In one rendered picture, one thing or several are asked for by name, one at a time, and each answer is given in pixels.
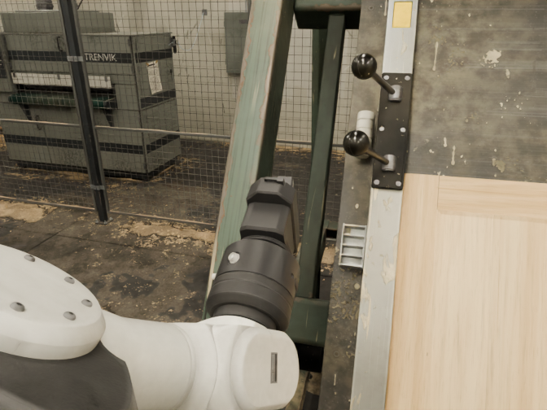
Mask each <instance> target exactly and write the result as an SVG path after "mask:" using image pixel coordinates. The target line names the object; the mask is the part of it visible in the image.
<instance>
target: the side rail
mask: <svg viewBox="0 0 547 410"><path fill-rule="evenodd" d="M293 6H294V0H252V5H251V10H250V16H249V21H248V27H247V36H246V42H245V47H244V52H243V62H242V68H241V73H240V78H239V84H238V93H237V99H236V104H235V110H234V119H233V125H232V130H231V135H230V145H229V151H228V156H227V161H226V167H225V176H224V182H223V187H222V193H221V202H220V208H219V213H218V219H217V228H216V234H215V239H214V244H213V250H212V260H211V265H210V270H209V276H208V285H207V291H206V296H205V302H204V307H203V317H202V321H204V320H207V319H210V318H211V317H210V316H209V314H208V312H207V310H206V307H205V303H206V300H207V298H208V294H209V292H210V289H211V287H212V284H213V281H214V280H213V279H212V274H213V273H217V270H218V268H219V265H220V263H221V259H222V257H223V255H224V252H225V249H226V248H227V246H229V245H230V244H232V243H233V242H237V241H239V240H240V238H241V236H240V232H239V230H240V227H241V224H242V222H243V218H244V216H245V213H246V210H247V201H246V198H247V194H248V192H249V190H250V187H251V185H252V184H253V183H255V182H256V181H257V180H259V179H260V178H262V177H272V171H273V165H274V154H275V148H276V141H277V135H278V125H279V118H280V112H281V106H282V95H283V89H284V82H285V76H286V70H287V59H288V53H289V47H290V40H291V30H292V24H293V17H294V10H293Z"/></svg>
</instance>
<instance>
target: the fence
mask: <svg viewBox="0 0 547 410"><path fill-rule="evenodd" d="M395 2H411V3H412V11H411V21H410V28H393V27H392V20H393V11H394V4H395ZM417 14H418V0H389V3H388V11H387V27H386V37H385V45H384V54H383V70H382V74H383V73H384V72H397V73H412V74H413V64H414V45H415V34H416V24H417ZM402 193H403V190H387V189H377V188H372V187H371V190H370V206H369V215H368V224H367V233H366V241H365V258H364V267H363V275H362V284H361V301H360V309H359V318H358V326H357V343H356V352H355V360H354V370H353V378H352V394H351V403H350V410H385V401H386V390H387V371H388V361H389V351H390V341H391V331H392V312H393V302H394V292H395V282H396V262H397V252H398V242H399V232H400V213H401V203H402Z"/></svg>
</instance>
